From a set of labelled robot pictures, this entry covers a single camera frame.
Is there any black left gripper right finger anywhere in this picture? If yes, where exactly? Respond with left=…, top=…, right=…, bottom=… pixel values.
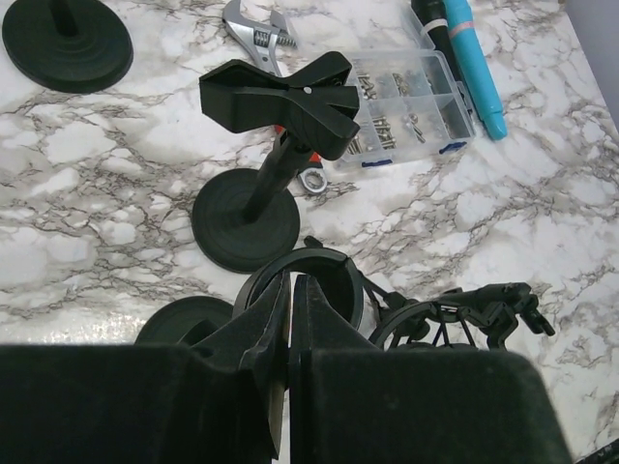
left=289, top=275, right=572, bottom=463

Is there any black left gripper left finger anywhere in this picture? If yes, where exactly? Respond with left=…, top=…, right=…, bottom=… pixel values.
left=1, top=275, right=291, bottom=463

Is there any black tripod shock-mount stand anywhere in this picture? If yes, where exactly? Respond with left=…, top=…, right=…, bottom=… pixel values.
left=233, top=236, right=555, bottom=350

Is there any black clip desk stand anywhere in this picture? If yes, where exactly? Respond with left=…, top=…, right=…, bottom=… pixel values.
left=191, top=51, right=360, bottom=274

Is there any blue microphone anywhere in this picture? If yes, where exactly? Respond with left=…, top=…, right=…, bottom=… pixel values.
left=443, top=0, right=508, bottom=141

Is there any tall black shock-mount stand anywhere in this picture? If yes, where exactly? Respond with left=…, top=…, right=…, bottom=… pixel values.
left=1, top=0, right=133, bottom=94

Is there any black microphone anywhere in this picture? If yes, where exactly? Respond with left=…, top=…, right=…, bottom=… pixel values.
left=410, top=0, right=463, bottom=83

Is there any clear plastic screw box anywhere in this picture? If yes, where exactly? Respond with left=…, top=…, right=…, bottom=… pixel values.
left=335, top=1, right=476, bottom=172

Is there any red handled adjustable wrench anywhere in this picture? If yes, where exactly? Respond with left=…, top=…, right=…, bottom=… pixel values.
left=221, top=0, right=328, bottom=195

